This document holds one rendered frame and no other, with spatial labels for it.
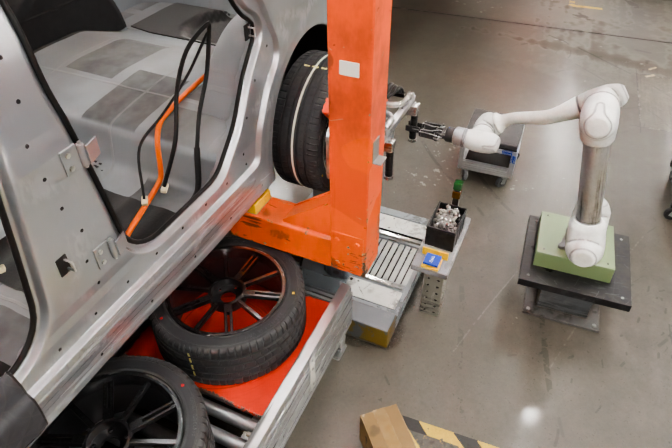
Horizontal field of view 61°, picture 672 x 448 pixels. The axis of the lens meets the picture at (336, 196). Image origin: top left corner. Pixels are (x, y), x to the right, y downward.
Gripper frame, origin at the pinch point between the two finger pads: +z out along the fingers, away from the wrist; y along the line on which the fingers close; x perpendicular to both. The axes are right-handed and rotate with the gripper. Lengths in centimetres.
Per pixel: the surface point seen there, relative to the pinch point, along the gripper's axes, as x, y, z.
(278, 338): -37, -114, 15
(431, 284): -61, -40, -27
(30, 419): 4, -192, 46
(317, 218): -7, -74, 17
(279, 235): -21, -76, 35
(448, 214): -25.3, -27.5, -28.1
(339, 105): 50, -76, 6
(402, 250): -82, -2, -1
